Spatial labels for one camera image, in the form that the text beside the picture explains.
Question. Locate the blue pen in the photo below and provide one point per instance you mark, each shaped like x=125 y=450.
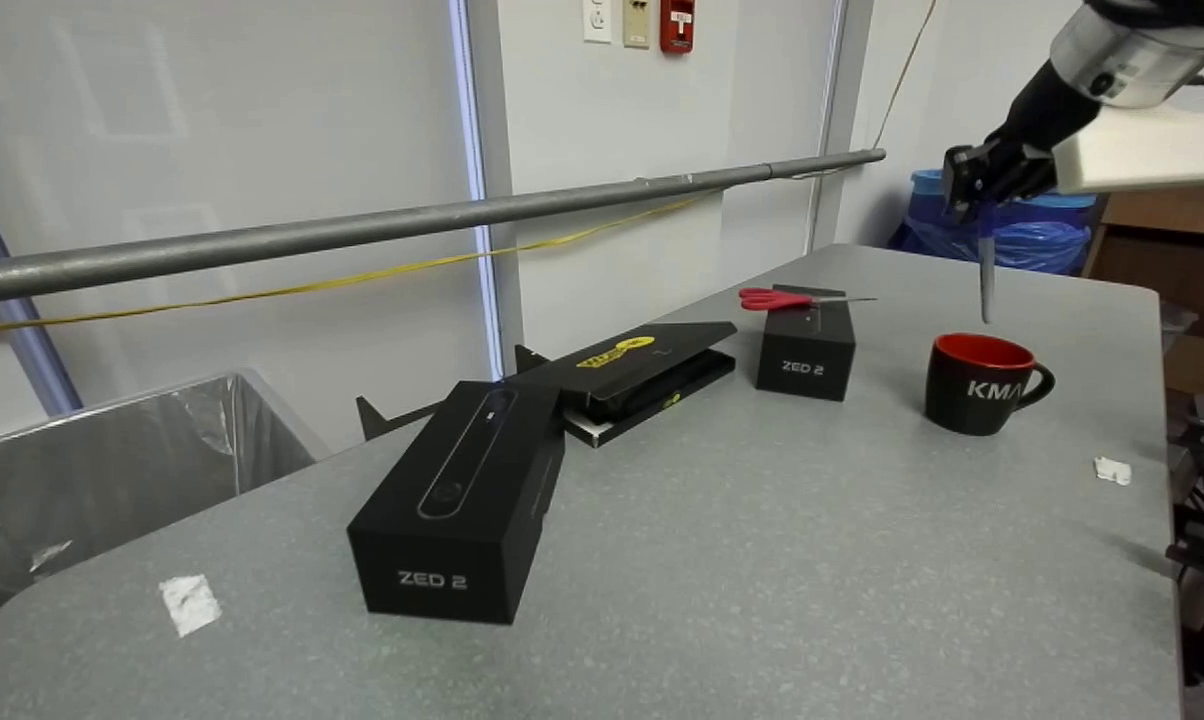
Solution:
x=987 y=281

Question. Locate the large white tape patch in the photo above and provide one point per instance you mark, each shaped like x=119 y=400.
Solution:
x=188 y=602

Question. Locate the red and black mug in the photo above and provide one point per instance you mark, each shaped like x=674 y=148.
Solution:
x=982 y=388

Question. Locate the long grey metal pole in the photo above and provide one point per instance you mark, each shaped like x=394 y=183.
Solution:
x=361 y=231

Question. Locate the thin slanted rod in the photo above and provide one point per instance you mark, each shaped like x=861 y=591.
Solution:
x=904 y=77

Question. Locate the beige wall plate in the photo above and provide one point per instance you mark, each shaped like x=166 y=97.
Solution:
x=639 y=21

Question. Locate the small black ZED box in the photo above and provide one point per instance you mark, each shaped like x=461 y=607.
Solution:
x=805 y=355

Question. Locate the flat black box yellow logo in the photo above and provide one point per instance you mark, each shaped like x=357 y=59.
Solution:
x=640 y=360

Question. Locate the brown wooden desk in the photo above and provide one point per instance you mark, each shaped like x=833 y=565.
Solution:
x=1175 y=254

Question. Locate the large black ZED box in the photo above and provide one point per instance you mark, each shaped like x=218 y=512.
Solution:
x=473 y=504

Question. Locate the grey bin with clear liner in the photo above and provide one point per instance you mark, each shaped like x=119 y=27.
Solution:
x=104 y=480

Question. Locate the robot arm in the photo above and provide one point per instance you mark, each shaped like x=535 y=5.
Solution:
x=1140 y=49

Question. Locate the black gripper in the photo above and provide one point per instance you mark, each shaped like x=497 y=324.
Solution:
x=1032 y=125

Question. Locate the small white tape patch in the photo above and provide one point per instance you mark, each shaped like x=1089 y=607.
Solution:
x=1113 y=468

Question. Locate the white light switch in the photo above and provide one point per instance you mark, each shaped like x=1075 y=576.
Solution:
x=597 y=17

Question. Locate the blue bin with plastic bag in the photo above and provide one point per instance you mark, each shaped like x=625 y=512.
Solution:
x=1027 y=233

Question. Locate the red fire alarm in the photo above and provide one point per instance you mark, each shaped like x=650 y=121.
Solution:
x=676 y=21

